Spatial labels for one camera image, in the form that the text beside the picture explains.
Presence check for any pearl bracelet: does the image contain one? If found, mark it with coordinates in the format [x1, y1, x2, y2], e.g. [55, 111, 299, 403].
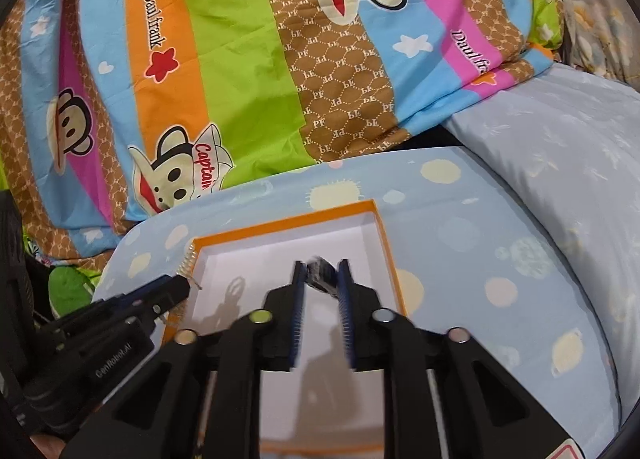
[177, 240, 202, 290]

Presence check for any green printed cloth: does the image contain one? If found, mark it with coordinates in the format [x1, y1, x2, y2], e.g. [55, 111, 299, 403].
[47, 264, 108, 320]

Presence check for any pale blue pillow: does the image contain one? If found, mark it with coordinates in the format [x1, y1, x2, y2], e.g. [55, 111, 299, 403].
[442, 61, 640, 390]

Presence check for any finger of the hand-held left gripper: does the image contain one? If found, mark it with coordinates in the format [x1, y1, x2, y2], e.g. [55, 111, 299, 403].
[127, 289, 192, 329]
[102, 275, 193, 312]

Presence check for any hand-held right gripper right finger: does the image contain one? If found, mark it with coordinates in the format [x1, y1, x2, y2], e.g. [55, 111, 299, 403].
[336, 259, 577, 459]

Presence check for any blue planet print cushion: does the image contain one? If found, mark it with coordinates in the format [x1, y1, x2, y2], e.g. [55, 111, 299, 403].
[92, 145, 623, 459]

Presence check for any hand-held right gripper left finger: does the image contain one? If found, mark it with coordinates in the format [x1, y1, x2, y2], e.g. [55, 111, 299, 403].
[59, 260, 308, 459]

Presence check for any pale floral cloth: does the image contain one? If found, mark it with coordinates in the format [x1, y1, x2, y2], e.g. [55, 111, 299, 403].
[555, 0, 640, 94]

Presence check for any colourful striped printed blanket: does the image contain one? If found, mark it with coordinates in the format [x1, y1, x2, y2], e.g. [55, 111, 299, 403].
[0, 0, 571, 260]

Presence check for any orange and white box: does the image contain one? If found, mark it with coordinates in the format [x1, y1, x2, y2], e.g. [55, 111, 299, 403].
[161, 199, 411, 455]

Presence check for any silver wrist watch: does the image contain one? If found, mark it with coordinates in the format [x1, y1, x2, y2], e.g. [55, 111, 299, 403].
[306, 256, 342, 296]

